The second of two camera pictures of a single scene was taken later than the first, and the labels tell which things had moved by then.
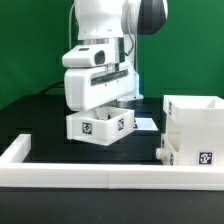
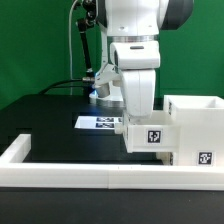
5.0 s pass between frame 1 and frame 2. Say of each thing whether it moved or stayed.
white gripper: moved
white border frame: stayed
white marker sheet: moved
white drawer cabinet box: stayed
